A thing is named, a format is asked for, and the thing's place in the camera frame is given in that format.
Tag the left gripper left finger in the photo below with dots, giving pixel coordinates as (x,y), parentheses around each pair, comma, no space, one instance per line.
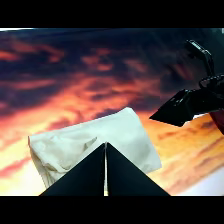
(85,178)

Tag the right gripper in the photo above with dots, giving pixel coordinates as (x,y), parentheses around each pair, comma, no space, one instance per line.
(210,100)

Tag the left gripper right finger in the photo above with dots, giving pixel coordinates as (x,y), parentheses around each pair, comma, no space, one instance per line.
(128,178)

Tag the cream shirt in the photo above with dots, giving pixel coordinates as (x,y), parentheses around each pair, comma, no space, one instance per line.
(126,133)

